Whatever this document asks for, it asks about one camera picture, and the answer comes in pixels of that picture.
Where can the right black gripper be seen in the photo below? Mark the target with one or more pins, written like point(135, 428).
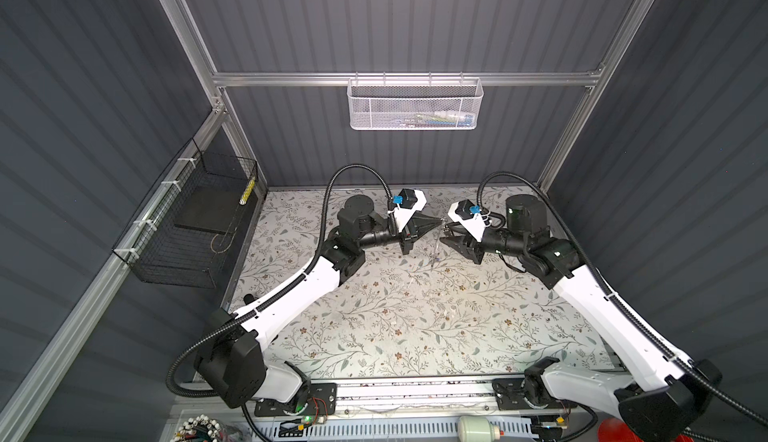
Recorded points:
point(460, 243)

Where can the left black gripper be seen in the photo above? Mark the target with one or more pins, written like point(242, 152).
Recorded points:
point(409, 234)

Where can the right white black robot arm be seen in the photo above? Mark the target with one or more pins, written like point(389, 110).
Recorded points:
point(653, 396)

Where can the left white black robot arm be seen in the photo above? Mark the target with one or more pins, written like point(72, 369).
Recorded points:
point(233, 363)

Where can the yellow marker pen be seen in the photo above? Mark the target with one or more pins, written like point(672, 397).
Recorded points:
point(247, 191)

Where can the white plastic bottle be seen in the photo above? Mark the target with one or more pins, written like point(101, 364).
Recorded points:
point(477, 429)

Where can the red cup with pens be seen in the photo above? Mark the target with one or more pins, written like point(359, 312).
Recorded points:
point(615, 430)

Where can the pile of white connectors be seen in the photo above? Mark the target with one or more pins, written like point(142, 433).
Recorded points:
point(200, 429)

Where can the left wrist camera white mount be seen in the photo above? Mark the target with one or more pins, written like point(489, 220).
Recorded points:
point(404, 206)

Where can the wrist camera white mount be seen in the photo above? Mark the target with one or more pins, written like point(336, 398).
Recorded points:
point(404, 206)
point(467, 219)

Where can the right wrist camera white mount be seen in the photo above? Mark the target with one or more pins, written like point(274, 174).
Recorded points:
point(467, 219)

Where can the white wire mesh basket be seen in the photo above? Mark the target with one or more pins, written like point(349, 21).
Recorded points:
point(414, 104)

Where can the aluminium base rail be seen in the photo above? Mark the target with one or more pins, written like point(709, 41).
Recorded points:
point(441, 396)

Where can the white cable duct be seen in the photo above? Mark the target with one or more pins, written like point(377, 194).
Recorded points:
point(395, 429)

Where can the black wire basket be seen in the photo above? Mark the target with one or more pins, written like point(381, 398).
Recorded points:
point(190, 230)

